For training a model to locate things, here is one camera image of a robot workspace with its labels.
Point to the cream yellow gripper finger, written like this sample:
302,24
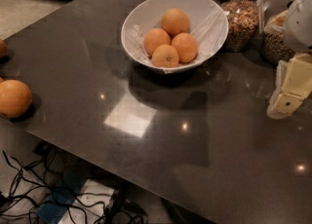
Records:
293,86

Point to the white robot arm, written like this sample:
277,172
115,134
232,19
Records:
298,27

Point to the white bowl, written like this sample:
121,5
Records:
152,10

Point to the glass jar of grains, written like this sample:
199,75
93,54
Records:
272,48

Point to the glass jar of nuts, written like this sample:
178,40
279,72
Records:
243,22

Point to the white paper napkin liner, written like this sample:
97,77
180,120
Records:
208,26

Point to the blue mat on floor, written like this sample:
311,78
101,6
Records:
62,198

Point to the large orange on table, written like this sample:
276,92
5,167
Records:
15,98

